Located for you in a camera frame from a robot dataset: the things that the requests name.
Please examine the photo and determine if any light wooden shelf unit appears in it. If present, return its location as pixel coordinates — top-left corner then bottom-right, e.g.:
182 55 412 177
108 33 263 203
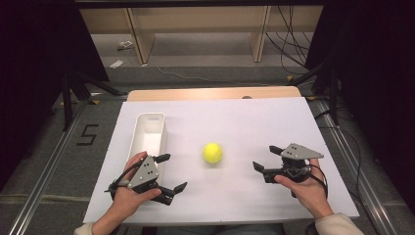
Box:
79 5 325 65

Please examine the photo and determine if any thin black floor cable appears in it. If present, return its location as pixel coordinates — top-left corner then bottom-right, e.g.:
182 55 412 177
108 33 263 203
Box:
317 109 380 235

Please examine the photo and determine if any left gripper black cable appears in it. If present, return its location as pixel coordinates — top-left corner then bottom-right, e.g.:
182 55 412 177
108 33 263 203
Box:
104 158 147 201

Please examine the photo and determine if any white table cover sheet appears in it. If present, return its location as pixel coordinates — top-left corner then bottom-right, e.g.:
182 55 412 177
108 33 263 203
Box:
82 96 360 226

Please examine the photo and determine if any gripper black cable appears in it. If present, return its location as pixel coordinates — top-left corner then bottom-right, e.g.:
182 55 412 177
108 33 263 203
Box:
290 164 329 200
104 158 147 201

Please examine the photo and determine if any black tripod stand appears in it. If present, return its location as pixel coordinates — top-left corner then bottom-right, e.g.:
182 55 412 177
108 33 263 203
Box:
60 70 129 132
287 58 341 126

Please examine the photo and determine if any grey plastic packet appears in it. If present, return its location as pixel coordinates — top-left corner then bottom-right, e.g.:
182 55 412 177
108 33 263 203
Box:
116 39 136 52

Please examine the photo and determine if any yellow tennis ball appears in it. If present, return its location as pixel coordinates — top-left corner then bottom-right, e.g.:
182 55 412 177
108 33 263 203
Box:
202 142 224 165

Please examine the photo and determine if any white floor cable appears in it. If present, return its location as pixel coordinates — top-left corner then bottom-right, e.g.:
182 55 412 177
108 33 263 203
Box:
156 66 272 88

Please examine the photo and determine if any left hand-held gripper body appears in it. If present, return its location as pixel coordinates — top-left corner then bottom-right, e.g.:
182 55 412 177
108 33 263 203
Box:
128 155 164 197

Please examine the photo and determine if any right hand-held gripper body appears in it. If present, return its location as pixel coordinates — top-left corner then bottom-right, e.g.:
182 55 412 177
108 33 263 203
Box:
273 142 325 184

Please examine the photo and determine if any white plastic bin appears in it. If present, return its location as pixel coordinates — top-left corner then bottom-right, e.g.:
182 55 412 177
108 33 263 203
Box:
126 112 168 184

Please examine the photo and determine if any metal floor rail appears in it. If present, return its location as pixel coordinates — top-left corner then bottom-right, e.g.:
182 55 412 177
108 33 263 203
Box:
7 92 129 235
306 96 400 235

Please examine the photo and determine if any black metal frame bar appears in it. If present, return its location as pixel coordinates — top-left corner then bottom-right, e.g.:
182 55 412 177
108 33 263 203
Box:
73 0 328 9

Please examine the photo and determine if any hanging black cables bundle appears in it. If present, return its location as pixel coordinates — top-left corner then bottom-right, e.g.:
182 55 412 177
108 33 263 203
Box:
265 5 315 76

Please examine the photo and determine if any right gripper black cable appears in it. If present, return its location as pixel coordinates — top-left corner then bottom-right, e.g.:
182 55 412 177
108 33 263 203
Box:
290 164 329 200

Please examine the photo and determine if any person's left hand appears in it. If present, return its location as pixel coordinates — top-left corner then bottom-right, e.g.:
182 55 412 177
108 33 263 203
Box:
103 151 162 223

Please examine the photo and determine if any dark curtain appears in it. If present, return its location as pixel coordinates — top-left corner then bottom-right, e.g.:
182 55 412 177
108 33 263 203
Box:
304 0 415 208
0 0 111 192

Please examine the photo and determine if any person's right hand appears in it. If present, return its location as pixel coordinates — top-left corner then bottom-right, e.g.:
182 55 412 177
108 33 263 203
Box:
273 158 336 220

